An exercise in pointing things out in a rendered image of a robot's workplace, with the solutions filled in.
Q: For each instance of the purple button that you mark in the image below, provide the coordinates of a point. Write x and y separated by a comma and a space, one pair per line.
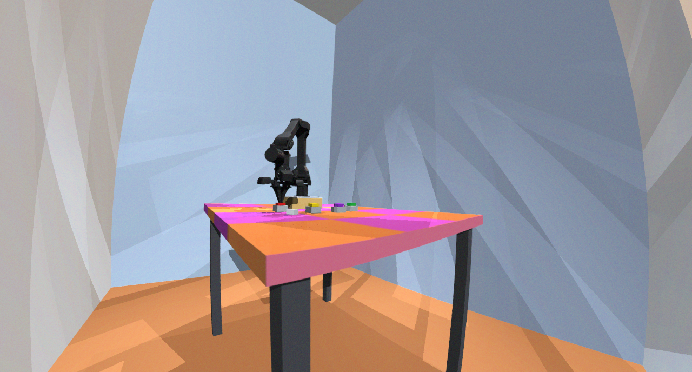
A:
338, 208

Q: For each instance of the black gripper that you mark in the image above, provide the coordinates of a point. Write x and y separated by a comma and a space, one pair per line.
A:
280, 191

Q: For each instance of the yellow button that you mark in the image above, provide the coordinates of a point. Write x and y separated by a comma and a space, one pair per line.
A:
313, 208

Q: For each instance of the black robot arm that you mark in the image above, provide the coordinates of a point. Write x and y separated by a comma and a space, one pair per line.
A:
277, 155

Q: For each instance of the red button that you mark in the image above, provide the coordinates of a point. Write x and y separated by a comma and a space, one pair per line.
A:
280, 207

